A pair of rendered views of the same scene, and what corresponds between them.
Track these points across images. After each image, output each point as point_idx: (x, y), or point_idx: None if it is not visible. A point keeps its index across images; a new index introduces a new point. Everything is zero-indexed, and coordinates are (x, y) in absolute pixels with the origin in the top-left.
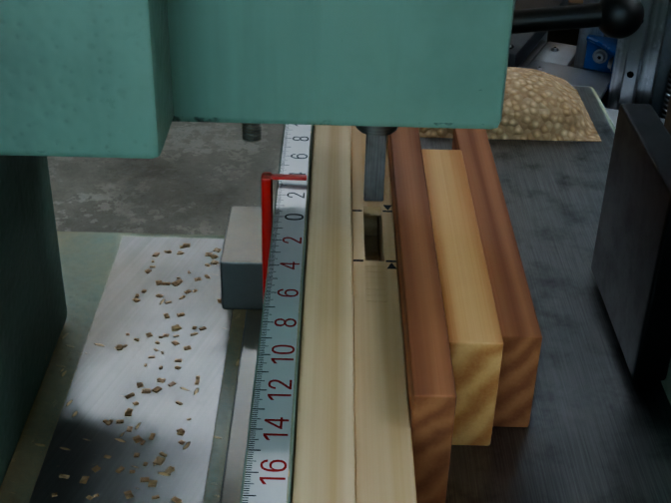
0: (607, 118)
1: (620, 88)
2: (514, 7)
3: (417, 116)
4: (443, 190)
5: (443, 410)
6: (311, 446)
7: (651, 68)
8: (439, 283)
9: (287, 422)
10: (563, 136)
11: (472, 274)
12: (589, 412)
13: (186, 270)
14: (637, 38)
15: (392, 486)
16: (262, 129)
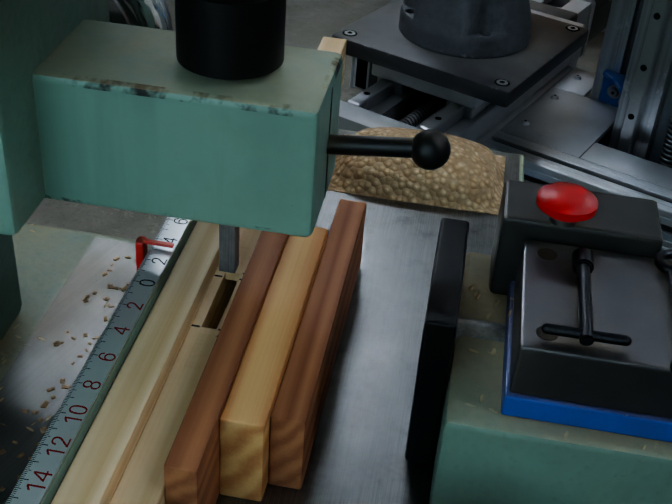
0: None
1: (621, 128)
2: (526, 41)
3: (241, 219)
4: (290, 268)
5: (187, 480)
6: (65, 498)
7: (653, 112)
8: (237, 363)
9: (49, 476)
10: (467, 206)
11: (272, 357)
12: (358, 483)
13: None
14: (640, 84)
15: None
16: (349, 93)
